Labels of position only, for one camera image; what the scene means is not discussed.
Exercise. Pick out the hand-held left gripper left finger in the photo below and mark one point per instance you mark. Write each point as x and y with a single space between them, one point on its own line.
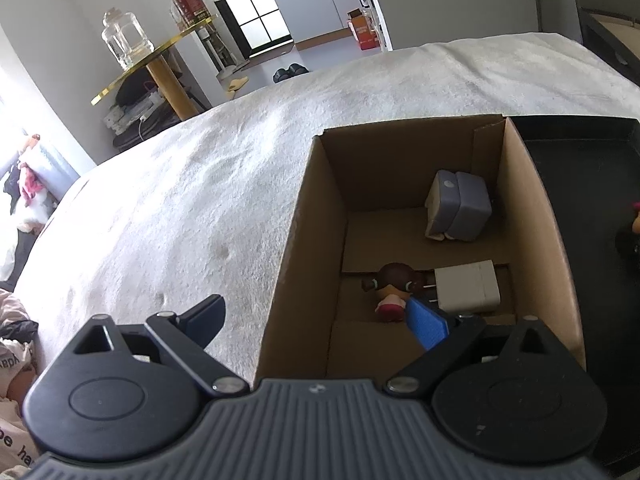
205 316

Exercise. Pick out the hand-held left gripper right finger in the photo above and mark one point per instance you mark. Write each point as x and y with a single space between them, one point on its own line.
427 322

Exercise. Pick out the white charger plug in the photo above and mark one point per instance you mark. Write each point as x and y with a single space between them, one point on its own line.
465 285

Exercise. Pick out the brown-haired doll figurine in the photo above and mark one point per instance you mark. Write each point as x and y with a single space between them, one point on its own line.
395 280

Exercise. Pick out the brown cardboard box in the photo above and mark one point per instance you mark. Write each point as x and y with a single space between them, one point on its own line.
300 260

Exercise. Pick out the grey and white cube toy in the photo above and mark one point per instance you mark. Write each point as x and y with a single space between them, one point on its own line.
465 205

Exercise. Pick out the black plastic tray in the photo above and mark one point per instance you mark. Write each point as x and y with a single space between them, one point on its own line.
590 185

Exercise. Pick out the black cloth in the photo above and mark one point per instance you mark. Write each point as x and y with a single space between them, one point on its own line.
17 331

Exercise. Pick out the pink printed cloth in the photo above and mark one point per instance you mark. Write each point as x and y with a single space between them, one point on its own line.
12 385

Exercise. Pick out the white power strip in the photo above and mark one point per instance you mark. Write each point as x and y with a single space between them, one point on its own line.
130 112

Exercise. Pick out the pile of clothes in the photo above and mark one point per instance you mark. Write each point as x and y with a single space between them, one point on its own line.
25 185

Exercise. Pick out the pink bear figurine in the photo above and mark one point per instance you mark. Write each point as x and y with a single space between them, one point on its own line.
636 222

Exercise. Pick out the gold round side table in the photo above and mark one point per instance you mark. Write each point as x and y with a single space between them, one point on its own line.
167 85

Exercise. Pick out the clear glass jar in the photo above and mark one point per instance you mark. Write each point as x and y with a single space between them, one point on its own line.
127 40

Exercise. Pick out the orange cardboard box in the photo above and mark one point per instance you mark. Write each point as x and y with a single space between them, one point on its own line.
362 30

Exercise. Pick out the red can in plastic bag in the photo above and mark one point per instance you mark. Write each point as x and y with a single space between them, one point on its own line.
192 5

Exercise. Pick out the black framed glass door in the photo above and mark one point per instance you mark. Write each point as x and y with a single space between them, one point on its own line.
250 5

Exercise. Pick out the white kitchen cabinet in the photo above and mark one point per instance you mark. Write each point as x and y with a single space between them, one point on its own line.
310 5

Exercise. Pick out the black framed board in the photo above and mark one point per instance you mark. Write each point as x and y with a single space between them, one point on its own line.
600 35

